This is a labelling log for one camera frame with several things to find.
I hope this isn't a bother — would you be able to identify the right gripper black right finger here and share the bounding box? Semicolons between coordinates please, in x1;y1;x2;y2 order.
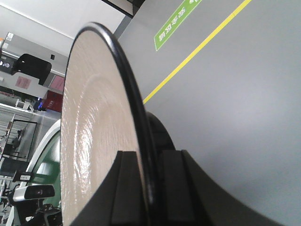
160;150;278;226

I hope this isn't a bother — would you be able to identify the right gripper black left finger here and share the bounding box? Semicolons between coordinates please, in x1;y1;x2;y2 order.
71;151;147;226

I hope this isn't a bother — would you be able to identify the beige plate black rim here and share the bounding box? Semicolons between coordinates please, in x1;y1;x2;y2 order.
60;22;174;226

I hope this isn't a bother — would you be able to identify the green round conveyor belt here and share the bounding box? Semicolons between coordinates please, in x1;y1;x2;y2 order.
27;132;61;208

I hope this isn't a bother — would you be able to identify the white outer conveyor rim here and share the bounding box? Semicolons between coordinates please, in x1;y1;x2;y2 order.
25;119;61;172

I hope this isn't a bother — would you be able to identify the black sensor box on rim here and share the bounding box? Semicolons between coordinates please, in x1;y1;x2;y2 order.
12;171;32;182

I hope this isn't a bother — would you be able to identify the red fire equipment box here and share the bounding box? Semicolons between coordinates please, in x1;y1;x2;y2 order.
42;90;63;113

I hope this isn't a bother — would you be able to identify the metal roller rack shelving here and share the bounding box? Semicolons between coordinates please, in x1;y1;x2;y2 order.
0;104;38;177

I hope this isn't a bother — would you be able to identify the black blue mobile robot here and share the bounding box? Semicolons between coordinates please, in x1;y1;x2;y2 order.
33;99;46;112

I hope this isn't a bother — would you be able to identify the green floor sign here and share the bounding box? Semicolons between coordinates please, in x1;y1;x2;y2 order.
154;0;202;51

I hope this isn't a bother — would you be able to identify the grey head camera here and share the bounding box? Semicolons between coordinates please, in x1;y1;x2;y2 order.
12;185;55;202

